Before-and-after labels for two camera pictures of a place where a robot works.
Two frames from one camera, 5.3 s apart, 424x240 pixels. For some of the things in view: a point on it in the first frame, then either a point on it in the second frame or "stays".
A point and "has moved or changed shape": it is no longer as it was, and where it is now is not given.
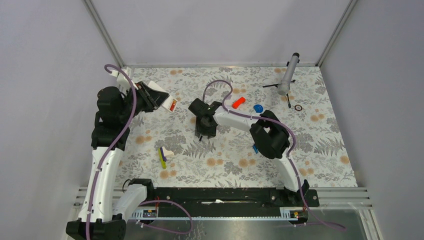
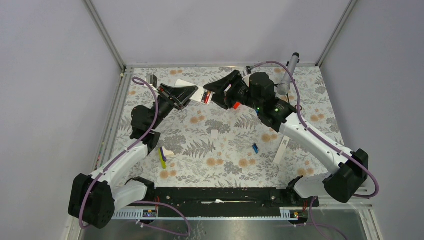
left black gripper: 153,98 -> 180,94
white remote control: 170,104 has moved or changed shape
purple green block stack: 163,153 stays
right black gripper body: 202,128 -> 238,93
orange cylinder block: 238,102 stays
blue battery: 255,149 stays
